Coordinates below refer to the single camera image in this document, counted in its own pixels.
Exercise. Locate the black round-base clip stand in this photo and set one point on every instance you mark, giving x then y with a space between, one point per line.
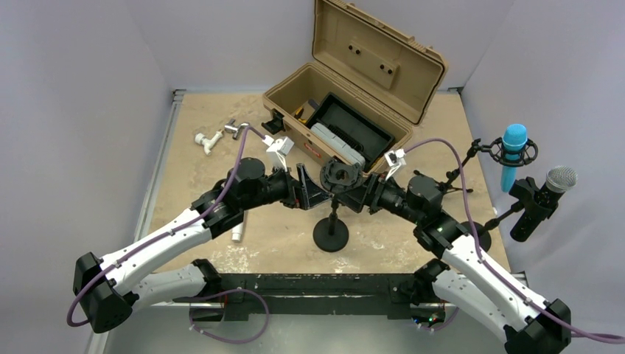
508 210

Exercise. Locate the silver metal tee fitting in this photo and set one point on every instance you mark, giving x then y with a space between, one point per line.
234 128

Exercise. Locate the black round-base mic stand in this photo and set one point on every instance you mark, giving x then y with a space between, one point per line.
331 234

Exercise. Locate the blue microphone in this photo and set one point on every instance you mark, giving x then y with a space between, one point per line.
514 140

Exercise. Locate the white plastic pipe fitting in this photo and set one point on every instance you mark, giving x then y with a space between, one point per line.
208 142

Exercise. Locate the black silver-grille microphone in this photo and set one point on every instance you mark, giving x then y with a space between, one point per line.
540 203

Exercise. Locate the black toolbox tray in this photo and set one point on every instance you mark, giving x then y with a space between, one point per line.
358 131

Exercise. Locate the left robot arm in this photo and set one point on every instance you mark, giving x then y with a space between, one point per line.
106 287

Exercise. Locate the white microphone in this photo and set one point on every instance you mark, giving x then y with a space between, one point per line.
238 232

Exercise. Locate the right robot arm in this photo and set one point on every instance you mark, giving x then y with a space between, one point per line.
462 272

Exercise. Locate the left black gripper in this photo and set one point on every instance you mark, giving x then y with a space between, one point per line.
302 192

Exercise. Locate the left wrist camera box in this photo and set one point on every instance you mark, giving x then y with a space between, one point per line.
277 152

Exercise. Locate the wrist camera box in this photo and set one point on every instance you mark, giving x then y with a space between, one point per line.
277 152
395 160

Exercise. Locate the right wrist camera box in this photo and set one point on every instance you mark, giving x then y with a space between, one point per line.
395 160

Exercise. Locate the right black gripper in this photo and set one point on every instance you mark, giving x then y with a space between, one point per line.
355 198

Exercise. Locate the yellow tool in toolbox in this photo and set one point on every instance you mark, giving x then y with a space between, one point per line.
305 112

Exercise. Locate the grey case in toolbox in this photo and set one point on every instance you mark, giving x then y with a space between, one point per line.
339 145

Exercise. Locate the tan plastic toolbox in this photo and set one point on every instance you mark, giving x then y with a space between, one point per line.
381 72

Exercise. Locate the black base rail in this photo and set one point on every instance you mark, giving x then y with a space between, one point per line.
393 296

